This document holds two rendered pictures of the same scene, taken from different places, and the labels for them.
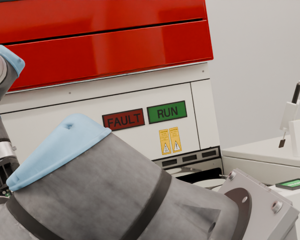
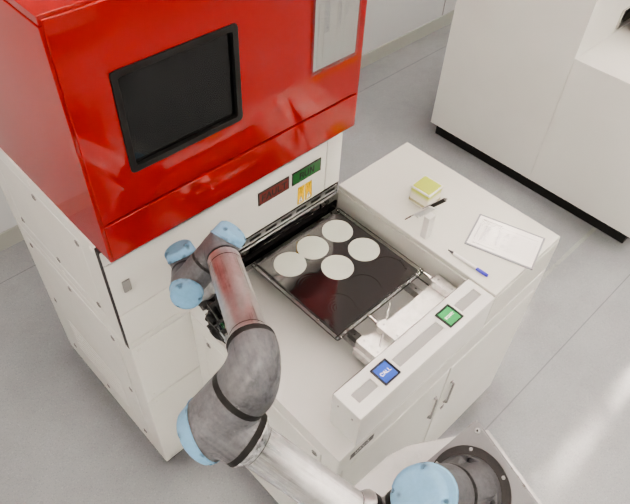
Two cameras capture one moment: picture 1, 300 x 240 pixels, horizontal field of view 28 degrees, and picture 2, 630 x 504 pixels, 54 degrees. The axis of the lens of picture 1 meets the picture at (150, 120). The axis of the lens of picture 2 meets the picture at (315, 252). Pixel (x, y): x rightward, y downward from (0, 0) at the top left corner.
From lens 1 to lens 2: 1.26 m
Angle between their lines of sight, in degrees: 48
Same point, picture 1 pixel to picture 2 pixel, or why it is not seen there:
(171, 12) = (332, 97)
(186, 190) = (482, 488)
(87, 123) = (451, 489)
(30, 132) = (201, 229)
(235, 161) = (354, 203)
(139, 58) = (300, 147)
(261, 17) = not seen: outside the picture
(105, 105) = (261, 185)
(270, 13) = not seen: outside the picture
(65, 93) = not seen: hidden behind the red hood
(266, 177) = (388, 235)
